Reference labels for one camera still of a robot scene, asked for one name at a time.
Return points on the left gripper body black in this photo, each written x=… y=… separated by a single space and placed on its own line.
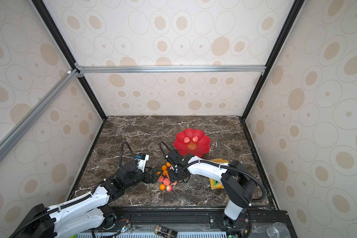
x=146 y=177

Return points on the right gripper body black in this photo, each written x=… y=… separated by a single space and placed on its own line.
x=175 y=166

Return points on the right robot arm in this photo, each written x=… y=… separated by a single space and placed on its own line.
x=241 y=187

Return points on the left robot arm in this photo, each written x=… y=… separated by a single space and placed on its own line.
x=88 y=211

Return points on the red flower-shaped fruit bowl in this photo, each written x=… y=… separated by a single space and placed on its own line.
x=199 y=148

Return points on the dark glass bottle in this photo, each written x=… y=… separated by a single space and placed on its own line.
x=165 y=232

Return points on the clear plastic cup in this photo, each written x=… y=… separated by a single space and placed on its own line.
x=278 y=230

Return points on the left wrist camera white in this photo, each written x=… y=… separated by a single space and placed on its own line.
x=141 y=161

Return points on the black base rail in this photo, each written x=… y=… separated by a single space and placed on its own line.
x=212 y=218

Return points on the horizontal aluminium frame bar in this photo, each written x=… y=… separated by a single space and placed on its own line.
x=172 y=69

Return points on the diagonal aluminium frame bar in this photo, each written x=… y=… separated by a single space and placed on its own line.
x=14 y=136

